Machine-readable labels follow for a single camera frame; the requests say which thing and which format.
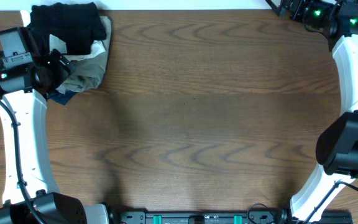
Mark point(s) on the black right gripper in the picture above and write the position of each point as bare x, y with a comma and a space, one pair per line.
284, 6

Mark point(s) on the beige folded garment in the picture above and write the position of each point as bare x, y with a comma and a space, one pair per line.
90, 72

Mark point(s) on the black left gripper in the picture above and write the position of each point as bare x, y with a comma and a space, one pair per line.
61, 67

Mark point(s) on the navy folded garment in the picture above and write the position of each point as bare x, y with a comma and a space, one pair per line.
62, 98

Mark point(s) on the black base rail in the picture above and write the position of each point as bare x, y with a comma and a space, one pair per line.
255, 216

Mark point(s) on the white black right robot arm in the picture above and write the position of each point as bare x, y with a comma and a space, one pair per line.
337, 146

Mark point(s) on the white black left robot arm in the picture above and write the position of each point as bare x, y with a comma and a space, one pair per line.
31, 194

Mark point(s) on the black t-shirt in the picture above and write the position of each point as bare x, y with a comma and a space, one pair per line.
78, 25

